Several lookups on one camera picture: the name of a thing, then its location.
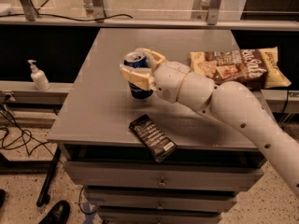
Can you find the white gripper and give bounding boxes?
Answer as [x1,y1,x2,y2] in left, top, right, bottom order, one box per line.
[120,48,191,103]

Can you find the blue pepsi can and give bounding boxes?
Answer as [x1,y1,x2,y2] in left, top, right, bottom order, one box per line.
[124,51,152,99]

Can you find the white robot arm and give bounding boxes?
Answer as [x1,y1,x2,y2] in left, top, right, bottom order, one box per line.
[120,49,299,196]

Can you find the black snack bar wrapper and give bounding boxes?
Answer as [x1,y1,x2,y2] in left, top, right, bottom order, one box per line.
[129,115,178,163]

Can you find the white pump bottle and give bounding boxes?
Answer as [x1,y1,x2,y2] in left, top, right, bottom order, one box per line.
[28,60,50,91]

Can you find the brown chip bag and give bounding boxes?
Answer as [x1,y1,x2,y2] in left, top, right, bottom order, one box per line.
[190,47,292,90]

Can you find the grey drawer cabinet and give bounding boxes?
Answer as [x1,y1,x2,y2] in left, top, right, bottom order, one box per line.
[46,27,267,224]

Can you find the top grey drawer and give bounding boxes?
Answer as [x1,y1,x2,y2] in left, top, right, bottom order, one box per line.
[64,161,263,191]

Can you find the grey drawer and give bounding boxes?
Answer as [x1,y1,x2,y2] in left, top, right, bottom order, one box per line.
[97,207,221,224]
[84,188,237,213]
[64,161,263,191]

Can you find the middle grey drawer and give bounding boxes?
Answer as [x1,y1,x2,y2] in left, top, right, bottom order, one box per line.
[84,188,237,213]

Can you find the bottom grey drawer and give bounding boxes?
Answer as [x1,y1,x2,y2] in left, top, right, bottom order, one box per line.
[97,207,221,224]

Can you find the black metal stand leg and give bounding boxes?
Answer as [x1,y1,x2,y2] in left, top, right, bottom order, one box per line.
[36,147,61,207]

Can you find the black shoe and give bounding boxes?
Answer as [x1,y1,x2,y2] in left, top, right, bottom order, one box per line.
[38,200,70,224]

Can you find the middle metal frame post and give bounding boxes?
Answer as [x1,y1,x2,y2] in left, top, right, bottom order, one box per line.
[92,0,106,22]

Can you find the metal frame post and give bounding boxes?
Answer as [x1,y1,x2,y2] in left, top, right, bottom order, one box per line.
[206,0,221,25]
[20,0,38,21]
[92,0,106,22]

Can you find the right metal frame post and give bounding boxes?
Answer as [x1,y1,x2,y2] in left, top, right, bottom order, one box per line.
[206,0,221,25]

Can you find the left metal frame post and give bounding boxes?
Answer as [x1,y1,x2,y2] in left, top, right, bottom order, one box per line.
[20,0,38,21]

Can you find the black cable on ledge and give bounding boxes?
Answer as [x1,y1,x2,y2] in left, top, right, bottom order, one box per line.
[0,12,134,22]

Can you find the black floor cables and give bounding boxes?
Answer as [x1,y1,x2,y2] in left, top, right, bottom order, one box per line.
[0,103,57,157]

